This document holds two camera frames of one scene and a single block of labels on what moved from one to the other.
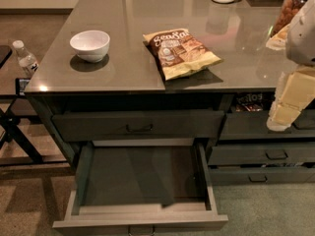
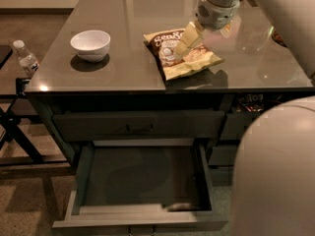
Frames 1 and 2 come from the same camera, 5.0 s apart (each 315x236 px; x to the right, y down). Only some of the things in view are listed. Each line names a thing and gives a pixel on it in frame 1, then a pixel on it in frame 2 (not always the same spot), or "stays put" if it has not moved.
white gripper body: x=302 y=36 to x=216 y=16
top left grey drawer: x=140 y=126 stays put
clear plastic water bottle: x=28 y=61 stays put
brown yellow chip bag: x=180 y=53 stays put
